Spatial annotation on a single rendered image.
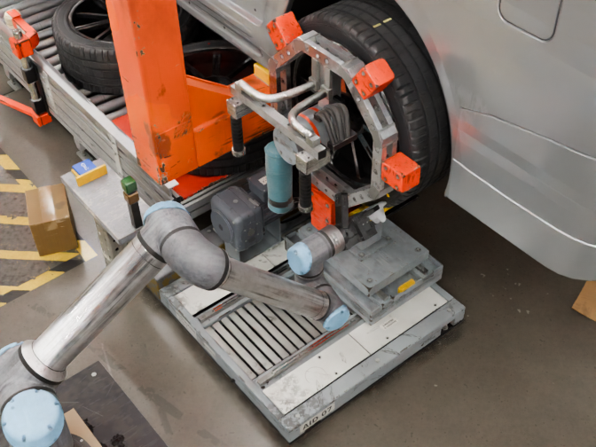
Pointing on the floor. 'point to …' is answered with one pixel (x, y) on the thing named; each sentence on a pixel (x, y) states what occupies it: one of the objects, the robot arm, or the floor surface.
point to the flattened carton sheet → (587, 301)
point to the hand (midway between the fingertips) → (381, 202)
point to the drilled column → (108, 244)
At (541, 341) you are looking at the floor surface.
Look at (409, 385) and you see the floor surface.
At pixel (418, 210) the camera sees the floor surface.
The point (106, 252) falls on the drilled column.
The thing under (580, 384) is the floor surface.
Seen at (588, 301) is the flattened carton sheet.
